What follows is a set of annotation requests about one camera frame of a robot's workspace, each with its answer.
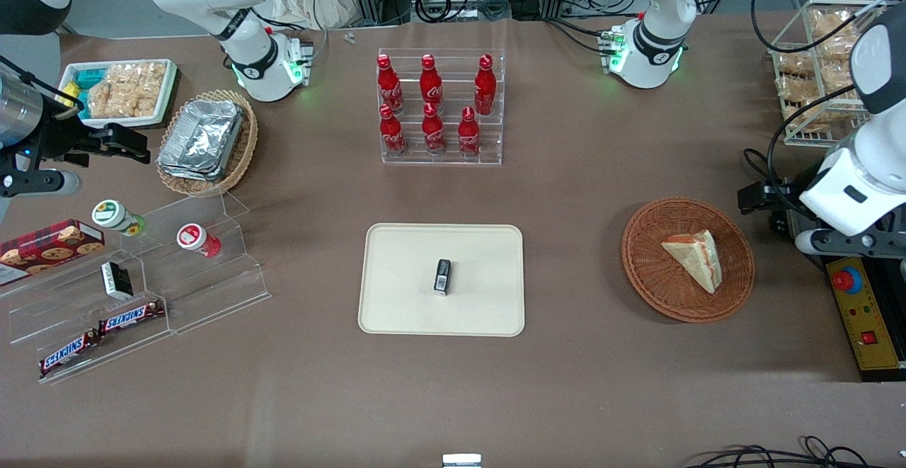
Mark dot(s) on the clear acrylic bottle rack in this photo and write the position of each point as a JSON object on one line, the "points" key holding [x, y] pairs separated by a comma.
{"points": [[488, 135]]}

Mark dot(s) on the teal snack box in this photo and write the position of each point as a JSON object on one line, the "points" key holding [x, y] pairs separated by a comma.
{"points": [[90, 78]]}

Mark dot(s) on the round brown wicker basket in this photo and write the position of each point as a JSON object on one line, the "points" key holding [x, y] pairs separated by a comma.
{"points": [[658, 277]]}

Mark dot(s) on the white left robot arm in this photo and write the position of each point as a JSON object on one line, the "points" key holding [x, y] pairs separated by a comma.
{"points": [[658, 1]]}

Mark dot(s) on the green lid cup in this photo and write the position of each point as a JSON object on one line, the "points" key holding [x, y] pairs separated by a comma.
{"points": [[117, 217]]}

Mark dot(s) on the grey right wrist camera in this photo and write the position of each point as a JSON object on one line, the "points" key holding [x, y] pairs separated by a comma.
{"points": [[42, 183]]}

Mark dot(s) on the red lid cup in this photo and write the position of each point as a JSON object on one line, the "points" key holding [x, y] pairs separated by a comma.
{"points": [[198, 240]]}

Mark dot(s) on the triangular sandwich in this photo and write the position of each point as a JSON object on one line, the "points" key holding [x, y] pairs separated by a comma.
{"points": [[697, 259]]}

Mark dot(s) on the bagged pastry snack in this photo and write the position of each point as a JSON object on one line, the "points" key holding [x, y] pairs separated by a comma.
{"points": [[839, 75], [796, 87], [796, 64], [835, 47], [832, 23], [807, 117]]}

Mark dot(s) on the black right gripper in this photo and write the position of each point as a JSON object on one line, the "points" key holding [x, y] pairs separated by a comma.
{"points": [[62, 142]]}

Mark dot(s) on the oval light wicker basket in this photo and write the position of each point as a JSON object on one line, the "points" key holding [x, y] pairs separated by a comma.
{"points": [[244, 149]]}

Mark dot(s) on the red cola bottle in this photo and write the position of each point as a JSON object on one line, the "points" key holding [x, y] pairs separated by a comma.
{"points": [[468, 135], [391, 134], [389, 86], [430, 84], [485, 86], [433, 132]]}

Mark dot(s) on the small silver device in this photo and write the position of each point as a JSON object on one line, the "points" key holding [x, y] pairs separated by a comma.
{"points": [[461, 461]]}

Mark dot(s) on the snickers chocolate bar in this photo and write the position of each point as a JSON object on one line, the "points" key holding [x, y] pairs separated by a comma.
{"points": [[131, 317], [67, 352]]}

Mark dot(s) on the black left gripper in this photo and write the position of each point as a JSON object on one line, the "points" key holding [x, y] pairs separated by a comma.
{"points": [[780, 200]]}

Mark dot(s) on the stacked aluminium foil trays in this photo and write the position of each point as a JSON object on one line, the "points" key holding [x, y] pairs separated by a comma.
{"points": [[202, 139]]}

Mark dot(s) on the black and white small box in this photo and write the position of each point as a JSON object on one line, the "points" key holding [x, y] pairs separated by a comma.
{"points": [[117, 280]]}

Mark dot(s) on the beige plastic tray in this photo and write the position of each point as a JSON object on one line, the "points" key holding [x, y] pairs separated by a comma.
{"points": [[403, 277]]}

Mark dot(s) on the white rectangular snack tray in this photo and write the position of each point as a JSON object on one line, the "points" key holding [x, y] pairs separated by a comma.
{"points": [[166, 93]]}

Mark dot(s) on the yellow snack packet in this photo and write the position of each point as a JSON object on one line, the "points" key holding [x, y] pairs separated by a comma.
{"points": [[69, 93]]}

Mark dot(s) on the bagged rice crackers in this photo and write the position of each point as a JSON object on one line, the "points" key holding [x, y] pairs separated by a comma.
{"points": [[127, 89]]}

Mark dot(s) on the black appliance frame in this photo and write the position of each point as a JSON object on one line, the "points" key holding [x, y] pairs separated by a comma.
{"points": [[892, 376]]}

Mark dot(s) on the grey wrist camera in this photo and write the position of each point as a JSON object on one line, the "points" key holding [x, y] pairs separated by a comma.
{"points": [[42, 183], [842, 243]]}

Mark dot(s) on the red plaid cookie box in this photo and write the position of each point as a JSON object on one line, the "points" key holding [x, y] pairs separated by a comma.
{"points": [[49, 248]]}

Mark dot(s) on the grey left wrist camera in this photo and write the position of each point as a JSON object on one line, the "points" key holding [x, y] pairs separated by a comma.
{"points": [[842, 243]]}

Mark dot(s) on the yellow emergency stop control box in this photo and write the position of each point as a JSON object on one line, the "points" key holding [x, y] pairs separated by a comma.
{"points": [[867, 319]]}

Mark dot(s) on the clear acrylic stepped shelf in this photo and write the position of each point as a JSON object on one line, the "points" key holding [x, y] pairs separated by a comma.
{"points": [[212, 291]]}

